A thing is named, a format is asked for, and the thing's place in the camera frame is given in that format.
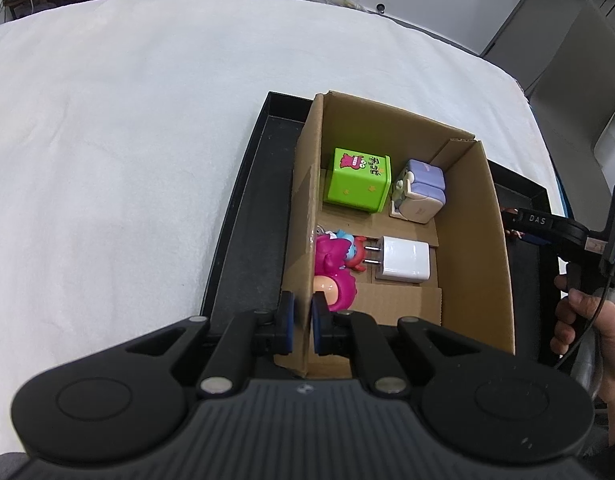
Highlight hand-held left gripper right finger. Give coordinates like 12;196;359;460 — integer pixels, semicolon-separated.
311;292;494;397

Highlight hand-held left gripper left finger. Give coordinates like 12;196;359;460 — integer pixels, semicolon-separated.
122;290;297;397

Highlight pink-haired doll figure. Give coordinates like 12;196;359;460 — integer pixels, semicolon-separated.
312;237;358;313

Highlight brown cardboard box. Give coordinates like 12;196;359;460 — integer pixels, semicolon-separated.
272;91;517;380

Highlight lavender cube charger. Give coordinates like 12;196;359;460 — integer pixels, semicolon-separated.
390;159;448;223

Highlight black tray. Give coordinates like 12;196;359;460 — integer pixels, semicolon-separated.
200;91;563;376

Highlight white charger plug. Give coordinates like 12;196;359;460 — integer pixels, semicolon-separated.
362;236;432;283

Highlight green cube toy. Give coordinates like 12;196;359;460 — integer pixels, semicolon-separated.
322;147;392;216

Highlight person's right hand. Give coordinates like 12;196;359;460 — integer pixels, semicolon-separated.
550;275;615;448

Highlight grey chair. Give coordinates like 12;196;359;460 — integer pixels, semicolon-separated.
482;0;615;161

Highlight black cable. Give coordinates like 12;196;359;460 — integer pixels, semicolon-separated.
570;260;615;366

